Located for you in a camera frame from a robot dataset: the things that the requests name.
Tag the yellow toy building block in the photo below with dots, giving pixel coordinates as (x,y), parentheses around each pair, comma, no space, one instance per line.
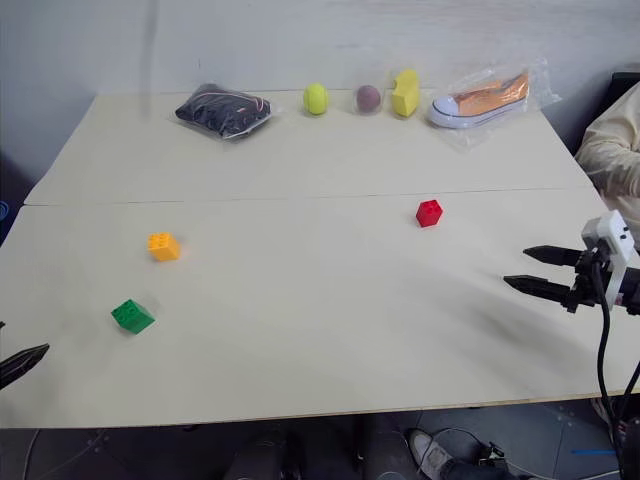
(164,247)

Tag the black chair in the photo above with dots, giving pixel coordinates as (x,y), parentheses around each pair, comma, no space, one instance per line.
(625,82)

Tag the white worn sneaker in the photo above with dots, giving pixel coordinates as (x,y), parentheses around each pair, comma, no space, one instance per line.
(429,450)

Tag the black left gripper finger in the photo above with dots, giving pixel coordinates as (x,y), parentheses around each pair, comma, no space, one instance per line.
(20,362)

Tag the orange sneaker in bag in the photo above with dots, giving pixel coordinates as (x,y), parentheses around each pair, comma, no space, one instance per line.
(542,85)

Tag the yellow-green tennis ball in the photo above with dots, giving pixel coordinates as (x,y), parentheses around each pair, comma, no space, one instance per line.
(316,99)

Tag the blue tape strip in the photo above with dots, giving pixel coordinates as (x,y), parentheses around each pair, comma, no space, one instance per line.
(594,452)

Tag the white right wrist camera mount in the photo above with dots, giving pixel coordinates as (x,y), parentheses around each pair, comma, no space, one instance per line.
(614,230)

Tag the green toy building block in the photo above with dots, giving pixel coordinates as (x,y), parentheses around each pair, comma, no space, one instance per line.
(132,316)

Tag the red toy building block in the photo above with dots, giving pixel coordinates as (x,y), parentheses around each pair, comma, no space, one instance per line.
(429,213)

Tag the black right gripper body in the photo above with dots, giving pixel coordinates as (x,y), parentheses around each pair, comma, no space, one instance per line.
(592,280)

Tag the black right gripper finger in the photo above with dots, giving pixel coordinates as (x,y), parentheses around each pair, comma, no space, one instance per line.
(542,289)
(552,255)

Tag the orange sneaker with white toe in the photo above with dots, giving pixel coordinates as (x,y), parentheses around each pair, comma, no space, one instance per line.
(480,105)

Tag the black clothing in plastic bag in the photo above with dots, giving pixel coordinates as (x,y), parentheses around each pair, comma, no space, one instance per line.
(222,110)

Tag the blue object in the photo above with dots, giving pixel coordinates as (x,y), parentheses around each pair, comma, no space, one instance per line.
(3,215)

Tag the maroon ball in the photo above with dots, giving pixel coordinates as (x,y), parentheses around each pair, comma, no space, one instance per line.
(368,99)

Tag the yellow foam sponge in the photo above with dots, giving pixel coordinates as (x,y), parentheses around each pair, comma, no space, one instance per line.
(405,97)

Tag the person in beige sweater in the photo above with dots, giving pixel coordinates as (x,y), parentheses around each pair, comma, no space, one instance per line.
(615,145)

